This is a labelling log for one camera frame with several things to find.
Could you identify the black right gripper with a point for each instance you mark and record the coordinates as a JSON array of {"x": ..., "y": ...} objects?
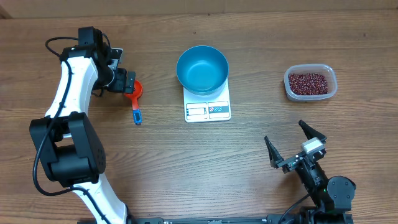
[{"x": 290, "y": 162}]

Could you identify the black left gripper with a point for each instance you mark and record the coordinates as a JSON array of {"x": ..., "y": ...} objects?
[{"x": 122, "y": 86}]

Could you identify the red scoop blue handle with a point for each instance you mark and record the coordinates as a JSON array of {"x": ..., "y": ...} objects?
[{"x": 136, "y": 99}]

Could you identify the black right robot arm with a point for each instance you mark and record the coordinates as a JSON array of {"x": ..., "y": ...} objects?
[{"x": 328, "y": 200}]

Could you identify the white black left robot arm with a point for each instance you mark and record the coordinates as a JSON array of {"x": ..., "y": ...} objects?
[{"x": 69, "y": 154}]

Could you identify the teal plastic bowl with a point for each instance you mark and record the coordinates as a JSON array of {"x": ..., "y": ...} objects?
[{"x": 202, "y": 69}]

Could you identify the white digital kitchen scale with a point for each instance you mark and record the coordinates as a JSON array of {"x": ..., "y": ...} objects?
[{"x": 207, "y": 108}]

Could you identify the red adzuki beans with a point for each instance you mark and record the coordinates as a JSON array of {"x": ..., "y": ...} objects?
[{"x": 308, "y": 83}]

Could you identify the clear plastic food container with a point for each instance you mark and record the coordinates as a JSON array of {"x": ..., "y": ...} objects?
[{"x": 323, "y": 69}]

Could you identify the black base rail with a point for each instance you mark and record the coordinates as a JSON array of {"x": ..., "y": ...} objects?
[{"x": 211, "y": 220}]

